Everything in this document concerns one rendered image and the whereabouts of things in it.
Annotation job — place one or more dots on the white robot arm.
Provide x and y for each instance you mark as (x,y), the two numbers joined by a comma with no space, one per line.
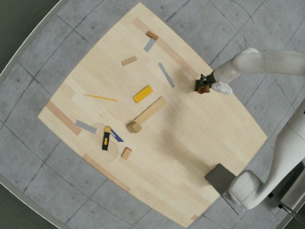
(289,148)

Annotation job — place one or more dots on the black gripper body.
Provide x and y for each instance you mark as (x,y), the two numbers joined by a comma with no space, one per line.
(211,78)

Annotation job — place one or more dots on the grey flat bar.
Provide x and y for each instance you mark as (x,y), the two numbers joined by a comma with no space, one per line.
(166,75)
(85,126)

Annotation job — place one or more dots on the yellow rectangular block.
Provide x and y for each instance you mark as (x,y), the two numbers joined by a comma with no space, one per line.
(144,93)

